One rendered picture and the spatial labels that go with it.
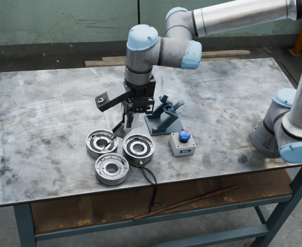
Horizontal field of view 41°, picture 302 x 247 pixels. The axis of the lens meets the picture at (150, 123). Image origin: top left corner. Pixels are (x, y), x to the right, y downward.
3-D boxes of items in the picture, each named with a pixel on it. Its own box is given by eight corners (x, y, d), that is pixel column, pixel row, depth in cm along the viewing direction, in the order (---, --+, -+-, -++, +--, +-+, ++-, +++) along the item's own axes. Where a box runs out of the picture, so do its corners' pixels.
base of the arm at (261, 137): (279, 124, 157) (289, 106, 150) (298, 155, 147) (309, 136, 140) (244, 128, 153) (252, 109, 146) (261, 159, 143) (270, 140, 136)
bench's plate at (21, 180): (-1, 208, 119) (-2, 204, 118) (-2, 76, 158) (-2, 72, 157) (342, 161, 151) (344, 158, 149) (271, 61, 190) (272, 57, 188)
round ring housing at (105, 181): (105, 192, 125) (106, 185, 122) (88, 169, 131) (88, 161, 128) (133, 178, 130) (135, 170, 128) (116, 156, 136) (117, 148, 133)
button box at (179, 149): (174, 157, 139) (176, 147, 135) (168, 141, 143) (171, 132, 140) (196, 154, 141) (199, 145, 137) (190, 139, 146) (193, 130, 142)
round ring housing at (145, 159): (120, 142, 140) (121, 134, 137) (150, 140, 142) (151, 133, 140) (124, 166, 133) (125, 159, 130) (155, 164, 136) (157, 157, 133)
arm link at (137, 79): (128, 75, 107) (122, 56, 112) (127, 88, 110) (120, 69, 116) (155, 73, 109) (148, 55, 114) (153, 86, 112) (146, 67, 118)
